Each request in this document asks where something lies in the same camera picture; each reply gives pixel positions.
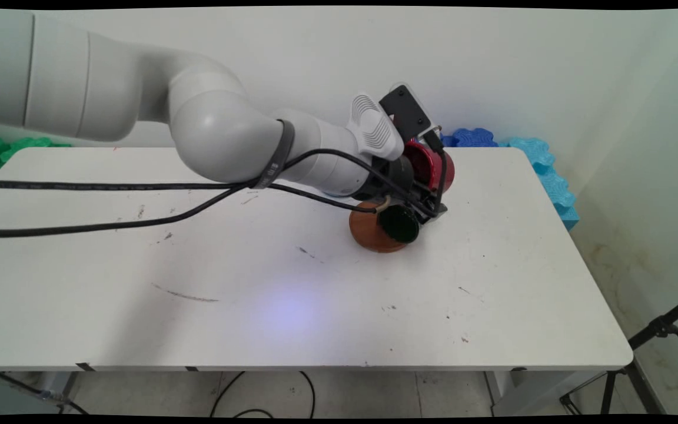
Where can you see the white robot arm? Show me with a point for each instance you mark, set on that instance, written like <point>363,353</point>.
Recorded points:
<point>215,135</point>

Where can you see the black camera tripod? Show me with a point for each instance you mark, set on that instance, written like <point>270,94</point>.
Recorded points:
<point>660,327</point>

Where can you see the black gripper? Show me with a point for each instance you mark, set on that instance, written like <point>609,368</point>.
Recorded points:
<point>395,176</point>

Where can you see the wooden mug tree stand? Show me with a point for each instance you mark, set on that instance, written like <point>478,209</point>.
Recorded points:
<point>365,232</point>

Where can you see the green enamel mug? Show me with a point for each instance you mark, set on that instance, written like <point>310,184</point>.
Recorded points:
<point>399,227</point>

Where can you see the blue cloth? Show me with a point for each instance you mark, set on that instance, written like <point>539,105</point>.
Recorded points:
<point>474,137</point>

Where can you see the green foam mat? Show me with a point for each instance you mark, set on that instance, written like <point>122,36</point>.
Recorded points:
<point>3,153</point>

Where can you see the white table leg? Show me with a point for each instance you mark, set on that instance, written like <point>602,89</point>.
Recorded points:
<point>62,383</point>

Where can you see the cyan foam mat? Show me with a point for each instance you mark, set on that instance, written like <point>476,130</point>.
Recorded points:
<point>554,182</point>

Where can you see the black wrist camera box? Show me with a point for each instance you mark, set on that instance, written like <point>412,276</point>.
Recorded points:
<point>405,112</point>

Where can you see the red enamel mug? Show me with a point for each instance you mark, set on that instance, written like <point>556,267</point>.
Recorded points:
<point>424,165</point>

